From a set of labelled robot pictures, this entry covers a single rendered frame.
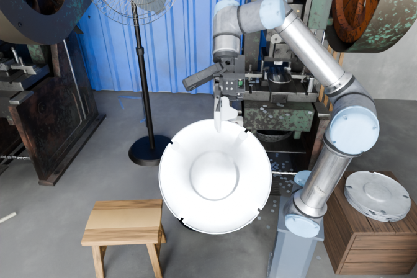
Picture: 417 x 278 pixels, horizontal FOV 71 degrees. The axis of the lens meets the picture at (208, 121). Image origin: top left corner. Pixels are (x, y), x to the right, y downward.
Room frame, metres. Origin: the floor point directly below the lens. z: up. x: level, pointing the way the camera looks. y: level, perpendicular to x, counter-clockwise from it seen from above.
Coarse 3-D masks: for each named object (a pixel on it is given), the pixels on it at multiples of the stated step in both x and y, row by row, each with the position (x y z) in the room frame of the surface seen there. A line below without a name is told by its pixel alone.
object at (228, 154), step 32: (192, 128) 0.63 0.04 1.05; (224, 128) 0.62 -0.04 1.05; (192, 160) 0.58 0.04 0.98; (224, 160) 0.57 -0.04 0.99; (256, 160) 0.56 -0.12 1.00; (192, 192) 0.53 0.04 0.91; (224, 192) 0.52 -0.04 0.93; (256, 192) 0.51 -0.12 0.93; (192, 224) 0.48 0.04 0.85; (224, 224) 0.47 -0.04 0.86
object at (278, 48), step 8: (288, 0) 1.60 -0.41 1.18; (296, 0) 1.67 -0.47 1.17; (296, 8) 1.56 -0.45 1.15; (272, 32) 1.57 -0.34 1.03; (272, 40) 1.55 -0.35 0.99; (280, 40) 1.56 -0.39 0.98; (272, 48) 1.56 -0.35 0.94; (280, 48) 1.53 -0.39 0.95; (288, 48) 1.53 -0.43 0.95; (272, 56) 1.56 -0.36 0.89; (280, 56) 1.53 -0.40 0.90; (288, 56) 1.53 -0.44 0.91
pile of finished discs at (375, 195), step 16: (352, 176) 1.13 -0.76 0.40; (368, 176) 1.13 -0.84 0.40; (384, 176) 1.13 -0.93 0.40; (352, 192) 1.02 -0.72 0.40; (368, 192) 1.01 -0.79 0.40; (384, 192) 1.01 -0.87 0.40; (400, 192) 1.02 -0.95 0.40; (368, 208) 0.91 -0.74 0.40; (384, 208) 0.92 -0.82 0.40; (400, 208) 0.92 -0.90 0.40
